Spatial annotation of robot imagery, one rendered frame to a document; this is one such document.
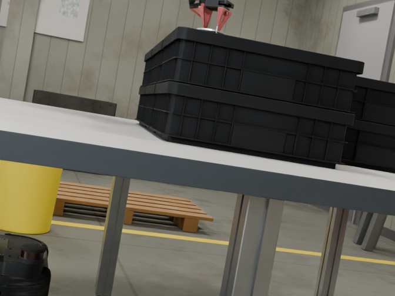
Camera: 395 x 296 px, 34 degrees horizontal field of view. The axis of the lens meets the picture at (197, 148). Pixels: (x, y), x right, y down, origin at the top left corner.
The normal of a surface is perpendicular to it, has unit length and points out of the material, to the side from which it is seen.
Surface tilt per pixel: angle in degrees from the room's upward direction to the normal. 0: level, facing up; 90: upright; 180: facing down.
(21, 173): 93
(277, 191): 90
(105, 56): 90
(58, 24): 90
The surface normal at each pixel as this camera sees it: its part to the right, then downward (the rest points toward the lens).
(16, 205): 0.02, 0.11
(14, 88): 0.25, 0.09
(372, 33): -0.95, -0.15
